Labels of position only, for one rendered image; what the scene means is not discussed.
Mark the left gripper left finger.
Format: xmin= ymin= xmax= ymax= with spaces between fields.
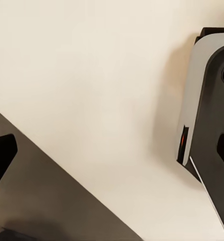
xmin=0 ymin=134 xmax=18 ymax=180

